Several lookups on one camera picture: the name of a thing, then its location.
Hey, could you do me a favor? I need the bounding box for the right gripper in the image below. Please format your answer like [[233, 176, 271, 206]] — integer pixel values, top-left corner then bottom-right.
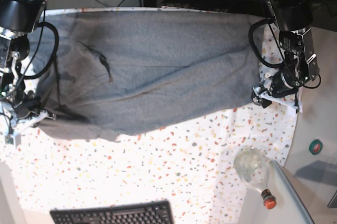
[[5, 89, 42, 121]]

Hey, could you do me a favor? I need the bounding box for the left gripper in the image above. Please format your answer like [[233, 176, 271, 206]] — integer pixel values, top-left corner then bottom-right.
[[251, 70, 299, 108]]

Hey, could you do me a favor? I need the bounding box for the grey t-shirt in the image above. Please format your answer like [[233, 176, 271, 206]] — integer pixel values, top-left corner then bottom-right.
[[36, 11, 259, 141]]

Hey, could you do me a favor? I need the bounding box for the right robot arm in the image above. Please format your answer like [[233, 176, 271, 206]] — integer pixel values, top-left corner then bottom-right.
[[1, 0, 59, 122]]

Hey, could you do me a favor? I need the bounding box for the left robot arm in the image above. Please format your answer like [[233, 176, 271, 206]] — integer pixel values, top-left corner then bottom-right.
[[248, 0, 321, 108]]

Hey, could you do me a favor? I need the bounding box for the clear bottle with orange cap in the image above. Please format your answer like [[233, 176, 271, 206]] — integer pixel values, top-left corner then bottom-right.
[[234, 146, 277, 210]]

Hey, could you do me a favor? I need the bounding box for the green tape roll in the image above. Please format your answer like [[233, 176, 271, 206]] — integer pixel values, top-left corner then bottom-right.
[[309, 139, 323, 155]]

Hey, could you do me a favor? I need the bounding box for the terrazzo patterned tablecloth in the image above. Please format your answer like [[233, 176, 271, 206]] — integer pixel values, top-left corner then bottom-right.
[[0, 6, 313, 224]]

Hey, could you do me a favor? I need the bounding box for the grey metal bar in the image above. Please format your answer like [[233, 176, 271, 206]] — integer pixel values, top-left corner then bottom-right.
[[270, 160, 314, 223]]

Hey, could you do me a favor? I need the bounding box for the black keyboard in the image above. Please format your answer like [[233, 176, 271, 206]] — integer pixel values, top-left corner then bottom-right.
[[49, 200, 174, 224]]

